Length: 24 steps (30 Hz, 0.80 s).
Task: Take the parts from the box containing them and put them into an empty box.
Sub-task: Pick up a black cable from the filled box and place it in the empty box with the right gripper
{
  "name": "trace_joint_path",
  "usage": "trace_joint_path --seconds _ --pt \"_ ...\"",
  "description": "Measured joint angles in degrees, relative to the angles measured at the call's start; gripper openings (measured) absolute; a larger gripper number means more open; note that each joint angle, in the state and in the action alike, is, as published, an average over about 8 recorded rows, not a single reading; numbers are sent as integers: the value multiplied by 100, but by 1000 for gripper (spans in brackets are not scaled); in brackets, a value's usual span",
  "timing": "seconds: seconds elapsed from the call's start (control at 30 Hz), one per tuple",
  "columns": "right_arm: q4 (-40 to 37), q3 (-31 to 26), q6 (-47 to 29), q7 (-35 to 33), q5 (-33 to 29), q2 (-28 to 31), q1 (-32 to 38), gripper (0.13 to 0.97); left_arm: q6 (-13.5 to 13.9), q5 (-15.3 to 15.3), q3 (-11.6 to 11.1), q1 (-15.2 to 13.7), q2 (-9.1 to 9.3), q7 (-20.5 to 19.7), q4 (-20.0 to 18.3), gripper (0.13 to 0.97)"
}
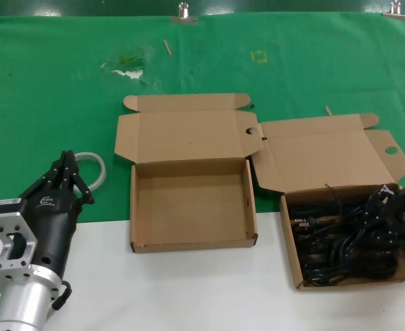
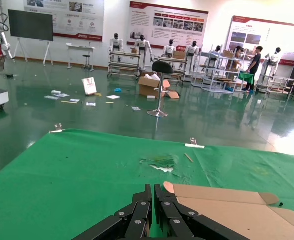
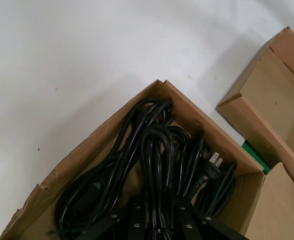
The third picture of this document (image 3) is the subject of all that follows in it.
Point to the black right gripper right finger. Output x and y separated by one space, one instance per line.
187 225

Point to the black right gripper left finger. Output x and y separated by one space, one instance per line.
134 217

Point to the brown cardboard mailer box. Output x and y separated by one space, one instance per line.
192 112
274 100

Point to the green table cloth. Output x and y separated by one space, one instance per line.
253 156

